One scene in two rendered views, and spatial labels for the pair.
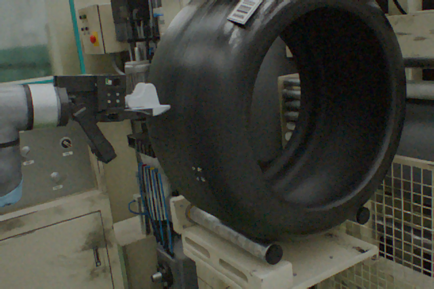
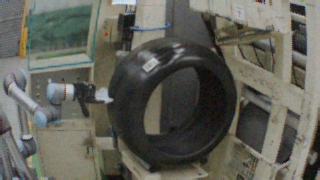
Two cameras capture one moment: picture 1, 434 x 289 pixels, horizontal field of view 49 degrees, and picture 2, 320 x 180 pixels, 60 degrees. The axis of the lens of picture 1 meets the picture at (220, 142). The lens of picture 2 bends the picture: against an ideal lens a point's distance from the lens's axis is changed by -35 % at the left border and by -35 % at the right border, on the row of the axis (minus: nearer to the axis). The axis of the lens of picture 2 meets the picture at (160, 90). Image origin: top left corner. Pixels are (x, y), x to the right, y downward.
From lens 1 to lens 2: 0.88 m
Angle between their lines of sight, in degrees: 9
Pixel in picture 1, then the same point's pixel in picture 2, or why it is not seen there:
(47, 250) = (69, 140)
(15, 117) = (61, 96)
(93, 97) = (84, 92)
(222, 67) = (135, 89)
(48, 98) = (70, 91)
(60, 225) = (73, 131)
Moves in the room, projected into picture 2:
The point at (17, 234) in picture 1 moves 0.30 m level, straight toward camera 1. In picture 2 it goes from (59, 129) to (61, 147)
